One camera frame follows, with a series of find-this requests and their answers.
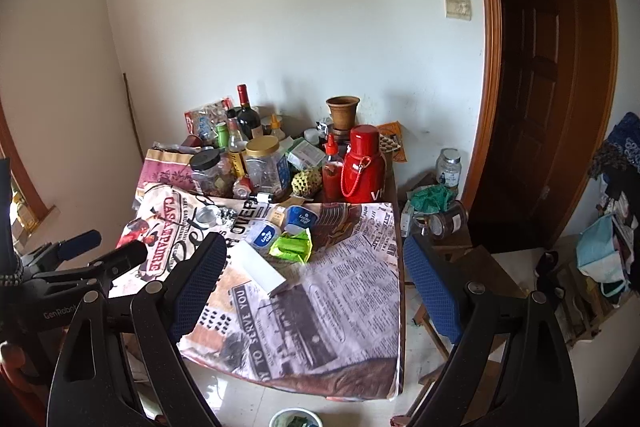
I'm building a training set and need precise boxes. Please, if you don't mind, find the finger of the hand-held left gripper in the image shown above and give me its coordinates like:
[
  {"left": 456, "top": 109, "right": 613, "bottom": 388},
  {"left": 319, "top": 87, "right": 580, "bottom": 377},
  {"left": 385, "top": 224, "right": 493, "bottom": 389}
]
[
  {"left": 30, "top": 239, "right": 149, "bottom": 288},
  {"left": 17, "top": 229, "right": 103, "bottom": 280}
]

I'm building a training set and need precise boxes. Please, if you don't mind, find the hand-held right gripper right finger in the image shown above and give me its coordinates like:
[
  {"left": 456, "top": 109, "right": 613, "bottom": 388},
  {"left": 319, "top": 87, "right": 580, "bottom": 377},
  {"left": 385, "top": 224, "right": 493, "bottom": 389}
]
[{"left": 402, "top": 234, "right": 586, "bottom": 427}]

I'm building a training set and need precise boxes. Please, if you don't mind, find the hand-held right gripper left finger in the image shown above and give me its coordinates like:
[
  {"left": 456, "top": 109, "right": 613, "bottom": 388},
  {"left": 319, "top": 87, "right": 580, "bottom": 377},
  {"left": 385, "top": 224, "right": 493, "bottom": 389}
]
[{"left": 47, "top": 232, "right": 228, "bottom": 427}]

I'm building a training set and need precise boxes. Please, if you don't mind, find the small round metal dish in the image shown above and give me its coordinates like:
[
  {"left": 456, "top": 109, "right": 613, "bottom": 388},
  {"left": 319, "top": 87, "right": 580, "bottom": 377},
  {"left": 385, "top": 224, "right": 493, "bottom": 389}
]
[{"left": 194, "top": 206, "right": 221, "bottom": 230}]

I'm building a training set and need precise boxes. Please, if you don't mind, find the long white box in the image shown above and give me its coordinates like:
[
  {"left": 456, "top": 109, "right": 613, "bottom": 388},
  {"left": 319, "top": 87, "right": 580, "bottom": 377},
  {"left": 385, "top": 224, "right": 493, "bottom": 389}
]
[{"left": 234, "top": 239, "right": 296, "bottom": 298}]

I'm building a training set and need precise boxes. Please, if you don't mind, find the silver foil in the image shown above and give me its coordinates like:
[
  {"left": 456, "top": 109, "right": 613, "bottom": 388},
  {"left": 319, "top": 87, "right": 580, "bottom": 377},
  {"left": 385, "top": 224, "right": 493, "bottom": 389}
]
[{"left": 217, "top": 207, "right": 241, "bottom": 230}]

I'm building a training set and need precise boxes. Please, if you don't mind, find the blue label white cup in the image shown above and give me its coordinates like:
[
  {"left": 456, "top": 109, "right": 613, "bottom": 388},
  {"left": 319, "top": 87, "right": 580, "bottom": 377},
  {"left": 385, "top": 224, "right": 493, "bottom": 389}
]
[
  {"left": 250, "top": 223, "right": 281, "bottom": 253},
  {"left": 284, "top": 204, "right": 321, "bottom": 230}
]

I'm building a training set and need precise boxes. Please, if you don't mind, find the green plastic packet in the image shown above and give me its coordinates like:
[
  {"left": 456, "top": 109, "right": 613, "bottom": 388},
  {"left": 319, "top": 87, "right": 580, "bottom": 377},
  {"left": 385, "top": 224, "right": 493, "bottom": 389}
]
[{"left": 268, "top": 228, "right": 313, "bottom": 264}]

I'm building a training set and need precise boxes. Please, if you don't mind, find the white round bin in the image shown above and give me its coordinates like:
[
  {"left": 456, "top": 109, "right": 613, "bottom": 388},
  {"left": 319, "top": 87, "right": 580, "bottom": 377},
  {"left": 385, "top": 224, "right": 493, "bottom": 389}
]
[{"left": 269, "top": 408, "right": 323, "bottom": 427}]

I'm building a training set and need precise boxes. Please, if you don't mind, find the wooden chair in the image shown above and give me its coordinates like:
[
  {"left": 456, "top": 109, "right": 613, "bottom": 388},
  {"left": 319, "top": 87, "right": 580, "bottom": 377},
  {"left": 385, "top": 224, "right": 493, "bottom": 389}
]
[{"left": 400, "top": 172, "right": 531, "bottom": 388}]

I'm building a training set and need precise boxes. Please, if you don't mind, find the red plastic object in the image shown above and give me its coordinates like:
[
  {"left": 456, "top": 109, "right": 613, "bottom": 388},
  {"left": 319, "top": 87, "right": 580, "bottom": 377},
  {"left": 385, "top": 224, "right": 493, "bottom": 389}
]
[{"left": 0, "top": 341, "right": 51, "bottom": 427}]

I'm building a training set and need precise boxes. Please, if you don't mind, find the green plastic bag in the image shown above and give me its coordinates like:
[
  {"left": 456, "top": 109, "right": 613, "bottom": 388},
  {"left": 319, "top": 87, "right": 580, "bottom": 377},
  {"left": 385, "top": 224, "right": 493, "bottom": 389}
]
[{"left": 407, "top": 184, "right": 453, "bottom": 214}]

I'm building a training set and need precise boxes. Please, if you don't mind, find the newspaper print tablecloth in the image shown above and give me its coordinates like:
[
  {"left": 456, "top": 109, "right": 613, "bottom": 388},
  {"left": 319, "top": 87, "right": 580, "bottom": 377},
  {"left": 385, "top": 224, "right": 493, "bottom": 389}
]
[{"left": 107, "top": 179, "right": 403, "bottom": 400}]

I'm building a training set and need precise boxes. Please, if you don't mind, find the pink patterned woven bag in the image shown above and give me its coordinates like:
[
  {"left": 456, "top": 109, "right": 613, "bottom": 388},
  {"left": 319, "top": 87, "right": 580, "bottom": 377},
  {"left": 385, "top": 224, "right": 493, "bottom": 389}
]
[{"left": 137, "top": 147, "right": 201, "bottom": 198}]

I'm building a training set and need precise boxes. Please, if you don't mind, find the plastic jar black lid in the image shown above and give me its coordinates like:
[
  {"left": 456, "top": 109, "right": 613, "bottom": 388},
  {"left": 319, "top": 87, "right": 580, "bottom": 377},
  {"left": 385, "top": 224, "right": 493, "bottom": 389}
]
[{"left": 189, "top": 150, "right": 236, "bottom": 198}]

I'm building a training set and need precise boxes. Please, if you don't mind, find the black shoe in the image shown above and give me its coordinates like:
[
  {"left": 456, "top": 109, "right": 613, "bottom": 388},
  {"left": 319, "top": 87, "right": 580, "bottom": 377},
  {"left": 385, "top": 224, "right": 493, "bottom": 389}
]
[{"left": 534, "top": 251, "right": 563, "bottom": 280}]

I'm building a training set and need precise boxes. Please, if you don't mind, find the glass jar white lid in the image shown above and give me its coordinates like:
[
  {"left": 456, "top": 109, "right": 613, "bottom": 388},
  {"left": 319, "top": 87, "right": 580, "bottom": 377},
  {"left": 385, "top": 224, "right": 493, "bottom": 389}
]
[{"left": 435, "top": 148, "right": 462, "bottom": 188}]

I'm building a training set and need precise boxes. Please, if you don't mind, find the plastic jar gold lid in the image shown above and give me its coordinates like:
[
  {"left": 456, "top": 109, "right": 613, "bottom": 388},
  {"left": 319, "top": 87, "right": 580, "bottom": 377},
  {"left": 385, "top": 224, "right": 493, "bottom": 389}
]
[{"left": 245, "top": 136, "right": 291, "bottom": 196}]

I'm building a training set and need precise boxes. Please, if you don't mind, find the clear glass bottle dark cap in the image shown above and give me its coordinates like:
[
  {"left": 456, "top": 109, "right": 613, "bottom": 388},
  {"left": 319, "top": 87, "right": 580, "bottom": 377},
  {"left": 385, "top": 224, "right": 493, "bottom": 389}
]
[{"left": 226, "top": 107, "right": 248, "bottom": 175}]

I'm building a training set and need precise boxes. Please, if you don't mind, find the red thermos flask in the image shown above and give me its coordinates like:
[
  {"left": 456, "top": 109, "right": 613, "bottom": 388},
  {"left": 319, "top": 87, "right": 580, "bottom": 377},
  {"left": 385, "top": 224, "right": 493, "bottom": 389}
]
[{"left": 341, "top": 125, "right": 388, "bottom": 204}]

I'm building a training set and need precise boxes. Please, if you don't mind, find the green custard apple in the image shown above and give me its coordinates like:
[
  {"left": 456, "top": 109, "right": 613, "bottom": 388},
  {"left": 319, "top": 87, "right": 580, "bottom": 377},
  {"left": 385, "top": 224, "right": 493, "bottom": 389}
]
[{"left": 291, "top": 168, "right": 323, "bottom": 198}]

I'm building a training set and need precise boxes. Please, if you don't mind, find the wooden crate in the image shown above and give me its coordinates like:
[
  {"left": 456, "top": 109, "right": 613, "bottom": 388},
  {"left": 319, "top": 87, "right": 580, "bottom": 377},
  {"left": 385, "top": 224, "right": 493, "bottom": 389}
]
[{"left": 555, "top": 257, "right": 626, "bottom": 348}]

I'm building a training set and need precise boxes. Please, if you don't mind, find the red sauce bottle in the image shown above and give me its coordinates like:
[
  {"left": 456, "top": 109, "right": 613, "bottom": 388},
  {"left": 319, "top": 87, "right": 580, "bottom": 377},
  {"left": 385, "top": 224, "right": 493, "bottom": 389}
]
[{"left": 321, "top": 133, "right": 346, "bottom": 202}]

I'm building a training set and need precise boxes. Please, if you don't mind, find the orange snack packet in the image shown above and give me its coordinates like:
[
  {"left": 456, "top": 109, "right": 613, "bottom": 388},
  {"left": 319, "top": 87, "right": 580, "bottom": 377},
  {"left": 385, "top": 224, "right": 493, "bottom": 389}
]
[{"left": 376, "top": 121, "right": 407, "bottom": 162}]

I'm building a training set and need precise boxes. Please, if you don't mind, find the clear snack bag red border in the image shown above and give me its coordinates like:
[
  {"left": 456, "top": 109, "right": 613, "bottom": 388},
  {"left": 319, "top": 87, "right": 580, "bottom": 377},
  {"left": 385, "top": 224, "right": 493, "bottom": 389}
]
[{"left": 184, "top": 97, "right": 236, "bottom": 142}]

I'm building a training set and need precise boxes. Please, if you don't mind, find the white green carton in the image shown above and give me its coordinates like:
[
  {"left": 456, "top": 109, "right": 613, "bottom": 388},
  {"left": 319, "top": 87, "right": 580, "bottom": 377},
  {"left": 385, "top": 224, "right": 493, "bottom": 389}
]
[{"left": 286, "top": 138, "right": 326, "bottom": 170}]

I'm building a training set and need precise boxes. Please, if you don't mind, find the dark wine bottle red cap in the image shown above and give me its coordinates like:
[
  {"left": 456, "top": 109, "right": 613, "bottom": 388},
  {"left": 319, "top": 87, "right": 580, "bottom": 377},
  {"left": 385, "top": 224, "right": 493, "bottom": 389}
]
[{"left": 236, "top": 84, "right": 262, "bottom": 140}]

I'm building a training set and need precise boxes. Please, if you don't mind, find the light blue bag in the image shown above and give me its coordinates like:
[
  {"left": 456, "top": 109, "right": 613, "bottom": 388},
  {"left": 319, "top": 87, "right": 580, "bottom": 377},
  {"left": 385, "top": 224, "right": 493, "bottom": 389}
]
[{"left": 575, "top": 213, "right": 631, "bottom": 298}]

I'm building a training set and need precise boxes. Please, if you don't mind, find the brown clay pot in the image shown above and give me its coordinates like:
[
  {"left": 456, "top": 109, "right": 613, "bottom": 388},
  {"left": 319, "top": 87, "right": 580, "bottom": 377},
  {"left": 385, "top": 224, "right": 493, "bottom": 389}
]
[{"left": 326, "top": 96, "right": 361, "bottom": 132}]

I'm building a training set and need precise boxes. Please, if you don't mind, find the dark clothing pile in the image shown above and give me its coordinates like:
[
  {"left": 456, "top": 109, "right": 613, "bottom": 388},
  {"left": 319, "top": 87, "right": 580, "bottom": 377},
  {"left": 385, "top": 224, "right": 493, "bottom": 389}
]
[{"left": 587, "top": 112, "right": 640, "bottom": 218}]

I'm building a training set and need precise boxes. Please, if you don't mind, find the dark wooden door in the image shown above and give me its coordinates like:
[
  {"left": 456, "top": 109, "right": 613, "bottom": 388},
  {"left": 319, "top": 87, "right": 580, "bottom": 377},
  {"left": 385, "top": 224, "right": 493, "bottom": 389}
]
[{"left": 467, "top": 0, "right": 621, "bottom": 253}]

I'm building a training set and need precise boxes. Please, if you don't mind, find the wooden window frame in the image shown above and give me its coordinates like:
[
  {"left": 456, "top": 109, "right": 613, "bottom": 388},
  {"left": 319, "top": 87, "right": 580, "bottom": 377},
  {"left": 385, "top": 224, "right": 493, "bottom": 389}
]
[{"left": 0, "top": 107, "right": 56, "bottom": 220}]

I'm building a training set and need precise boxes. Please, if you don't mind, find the beige light switch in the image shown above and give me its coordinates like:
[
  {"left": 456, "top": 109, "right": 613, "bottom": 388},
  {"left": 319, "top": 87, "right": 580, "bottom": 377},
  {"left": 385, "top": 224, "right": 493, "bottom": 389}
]
[{"left": 444, "top": 0, "right": 472, "bottom": 20}]

